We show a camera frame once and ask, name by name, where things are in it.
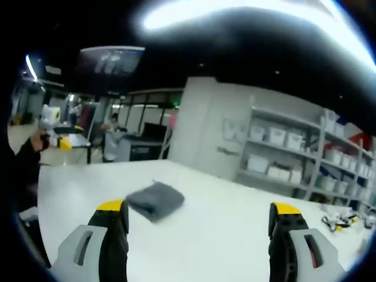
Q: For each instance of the grey towel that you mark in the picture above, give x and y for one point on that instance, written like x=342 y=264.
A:
x=157 y=199

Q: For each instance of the person's left hand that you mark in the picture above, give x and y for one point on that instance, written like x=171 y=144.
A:
x=38 y=142

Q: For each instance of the black-framed work table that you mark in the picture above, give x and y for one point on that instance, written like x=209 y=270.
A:
x=79 y=141

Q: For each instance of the small ceiling light strip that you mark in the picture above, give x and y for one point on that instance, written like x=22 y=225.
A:
x=31 y=67

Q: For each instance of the spare yellow-tipped gripper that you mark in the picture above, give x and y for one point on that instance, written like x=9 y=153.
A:
x=337 y=221

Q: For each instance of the grey office cabinet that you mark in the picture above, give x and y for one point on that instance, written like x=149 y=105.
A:
x=129 y=148

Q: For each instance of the dark hanging ceiling screen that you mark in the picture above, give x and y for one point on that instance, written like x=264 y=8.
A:
x=113 y=61

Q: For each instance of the black computer monitor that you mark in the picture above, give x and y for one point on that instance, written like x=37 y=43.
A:
x=155 y=130

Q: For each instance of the grey metal shelving unit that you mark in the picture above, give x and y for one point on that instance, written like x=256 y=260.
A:
x=318 y=147

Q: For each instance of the row of white storage boxes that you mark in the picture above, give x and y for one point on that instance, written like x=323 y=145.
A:
x=277 y=136

